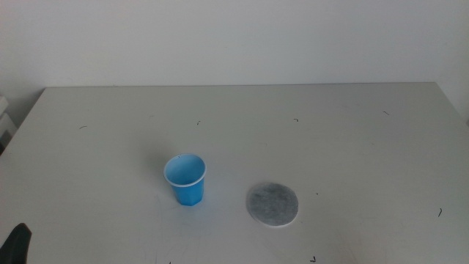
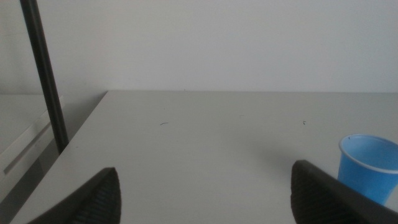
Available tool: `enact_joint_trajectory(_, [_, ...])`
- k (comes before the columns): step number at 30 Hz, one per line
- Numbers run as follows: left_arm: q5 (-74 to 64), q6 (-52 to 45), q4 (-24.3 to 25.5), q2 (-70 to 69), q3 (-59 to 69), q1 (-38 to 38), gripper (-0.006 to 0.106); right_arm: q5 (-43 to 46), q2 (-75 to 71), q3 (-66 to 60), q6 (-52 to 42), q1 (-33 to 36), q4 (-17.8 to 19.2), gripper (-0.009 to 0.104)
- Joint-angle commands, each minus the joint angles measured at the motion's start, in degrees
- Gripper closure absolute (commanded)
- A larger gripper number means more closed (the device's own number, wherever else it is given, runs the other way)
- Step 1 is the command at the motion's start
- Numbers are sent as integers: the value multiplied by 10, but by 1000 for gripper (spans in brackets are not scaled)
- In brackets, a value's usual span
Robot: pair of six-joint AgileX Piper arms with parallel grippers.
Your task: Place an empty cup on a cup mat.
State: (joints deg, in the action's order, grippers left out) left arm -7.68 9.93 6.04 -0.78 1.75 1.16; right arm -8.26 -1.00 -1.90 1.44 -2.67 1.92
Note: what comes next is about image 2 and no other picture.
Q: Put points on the black metal pole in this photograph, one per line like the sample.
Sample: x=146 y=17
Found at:
x=46 y=77

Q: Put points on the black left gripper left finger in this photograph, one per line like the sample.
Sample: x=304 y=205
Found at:
x=99 y=199

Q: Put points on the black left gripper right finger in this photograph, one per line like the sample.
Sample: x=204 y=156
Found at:
x=320 y=199

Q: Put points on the blue plastic cup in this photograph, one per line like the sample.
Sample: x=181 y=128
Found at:
x=367 y=183

